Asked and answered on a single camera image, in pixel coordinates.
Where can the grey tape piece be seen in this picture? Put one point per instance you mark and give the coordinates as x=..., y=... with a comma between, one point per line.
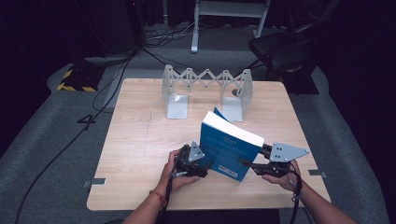
x=317, y=173
x=95, y=182

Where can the white metal stand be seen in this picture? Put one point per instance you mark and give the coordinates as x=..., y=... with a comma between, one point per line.
x=224, y=18

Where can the black chair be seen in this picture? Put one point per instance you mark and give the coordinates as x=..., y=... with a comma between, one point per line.
x=280, y=49

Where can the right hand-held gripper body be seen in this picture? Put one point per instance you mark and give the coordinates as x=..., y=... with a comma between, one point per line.
x=285, y=155

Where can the yellow black striped base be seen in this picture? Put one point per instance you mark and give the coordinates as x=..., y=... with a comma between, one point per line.
x=77, y=81

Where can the grey expandable book rack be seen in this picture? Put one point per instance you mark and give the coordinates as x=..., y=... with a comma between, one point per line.
x=207, y=90

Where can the blue book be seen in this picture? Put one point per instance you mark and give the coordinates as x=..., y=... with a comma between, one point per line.
x=227, y=146

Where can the person's right hand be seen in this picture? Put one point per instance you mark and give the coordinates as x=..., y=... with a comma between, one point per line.
x=286, y=182

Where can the person's left hand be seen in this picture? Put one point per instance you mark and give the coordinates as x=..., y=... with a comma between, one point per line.
x=177, y=182

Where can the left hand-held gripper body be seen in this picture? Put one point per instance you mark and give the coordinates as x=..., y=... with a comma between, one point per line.
x=190, y=160

